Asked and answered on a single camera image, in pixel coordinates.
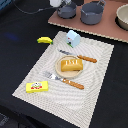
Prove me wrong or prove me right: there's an orange bread loaf toy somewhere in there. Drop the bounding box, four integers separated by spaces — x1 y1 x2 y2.
61 59 83 71

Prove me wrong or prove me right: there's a yellow toy banana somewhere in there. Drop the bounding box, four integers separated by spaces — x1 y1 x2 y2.
37 37 53 44

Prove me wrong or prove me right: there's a yellow butter box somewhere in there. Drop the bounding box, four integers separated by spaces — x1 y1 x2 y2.
26 81 48 93

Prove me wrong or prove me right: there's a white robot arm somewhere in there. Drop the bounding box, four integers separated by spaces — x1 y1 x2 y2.
49 0 71 7

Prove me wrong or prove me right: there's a round wooden plate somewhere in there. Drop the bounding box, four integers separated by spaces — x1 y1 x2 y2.
55 55 82 78

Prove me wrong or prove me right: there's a beige woven placemat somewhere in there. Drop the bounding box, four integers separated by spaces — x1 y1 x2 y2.
13 31 114 128

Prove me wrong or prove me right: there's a salmon pink board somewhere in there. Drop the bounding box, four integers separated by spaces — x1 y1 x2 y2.
48 0 128 43

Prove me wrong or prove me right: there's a dark grey pot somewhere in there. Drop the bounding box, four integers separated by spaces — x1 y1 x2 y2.
81 0 106 25

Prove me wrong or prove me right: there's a beige bowl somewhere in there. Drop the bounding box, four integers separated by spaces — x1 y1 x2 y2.
116 4 128 30

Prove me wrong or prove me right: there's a fork with wooden handle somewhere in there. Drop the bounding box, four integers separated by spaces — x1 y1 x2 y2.
44 71 84 90

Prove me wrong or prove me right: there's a knife with wooden handle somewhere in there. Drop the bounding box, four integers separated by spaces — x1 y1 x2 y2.
58 49 97 63

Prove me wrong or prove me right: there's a grey pan with handle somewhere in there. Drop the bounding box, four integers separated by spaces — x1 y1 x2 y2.
57 1 77 19

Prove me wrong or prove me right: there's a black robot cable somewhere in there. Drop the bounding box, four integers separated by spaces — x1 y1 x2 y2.
11 0 58 15

